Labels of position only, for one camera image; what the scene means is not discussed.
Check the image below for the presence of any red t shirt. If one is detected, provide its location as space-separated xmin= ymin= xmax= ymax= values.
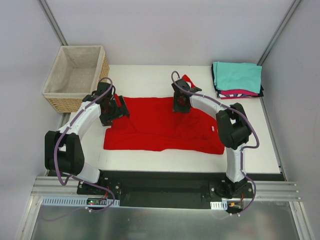
xmin=103 ymin=74 xmax=225 ymax=155

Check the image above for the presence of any wicker basket with cloth liner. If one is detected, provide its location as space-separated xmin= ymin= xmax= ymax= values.
xmin=42 ymin=45 xmax=110 ymax=113

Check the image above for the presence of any pink t shirt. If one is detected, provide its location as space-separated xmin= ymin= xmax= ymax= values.
xmin=218 ymin=89 xmax=259 ymax=99

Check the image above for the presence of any black t shirt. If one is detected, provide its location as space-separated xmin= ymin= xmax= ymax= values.
xmin=211 ymin=63 xmax=264 ymax=99

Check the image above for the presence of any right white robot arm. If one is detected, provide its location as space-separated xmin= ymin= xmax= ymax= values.
xmin=171 ymin=79 xmax=252 ymax=199

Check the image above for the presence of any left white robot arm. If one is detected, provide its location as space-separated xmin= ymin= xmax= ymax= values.
xmin=44 ymin=77 xmax=130 ymax=195

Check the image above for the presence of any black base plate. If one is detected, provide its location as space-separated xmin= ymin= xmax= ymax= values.
xmin=76 ymin=170 xmax=254 ymax=209

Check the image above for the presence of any left aluminium frame post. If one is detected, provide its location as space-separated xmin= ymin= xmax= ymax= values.
xmin=38 ymin=0 xmax=68 ymax=46

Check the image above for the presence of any aluminium frame post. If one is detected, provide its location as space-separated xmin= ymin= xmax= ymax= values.
xmin=38 ymin=0 xmax=68 ymax=46
xmin=257 ymin=0 xmax=303 ymax=66

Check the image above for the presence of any right aluminium frame post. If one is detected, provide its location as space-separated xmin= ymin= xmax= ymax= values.
xmin=257 ymin=0 xmax=303 ymax=66

